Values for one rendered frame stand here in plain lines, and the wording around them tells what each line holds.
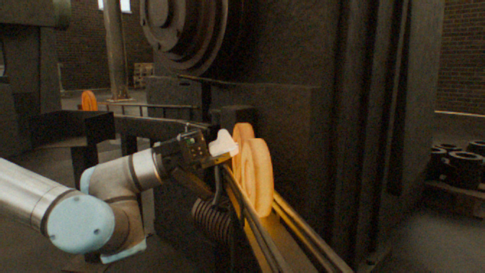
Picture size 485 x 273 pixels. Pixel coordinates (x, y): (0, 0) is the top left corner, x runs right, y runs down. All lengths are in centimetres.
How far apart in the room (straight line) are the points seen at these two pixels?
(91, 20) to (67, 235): 1135
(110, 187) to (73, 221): 17
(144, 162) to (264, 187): 30
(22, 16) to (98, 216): 321
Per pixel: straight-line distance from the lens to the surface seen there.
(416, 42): 166
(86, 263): 178
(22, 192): 67
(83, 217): 59
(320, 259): 43
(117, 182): 74
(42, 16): 376
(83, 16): 1177
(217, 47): 105
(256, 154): 56
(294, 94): 97
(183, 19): 105
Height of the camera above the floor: 95
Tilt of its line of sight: 14 degrees down
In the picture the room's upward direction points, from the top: straight up
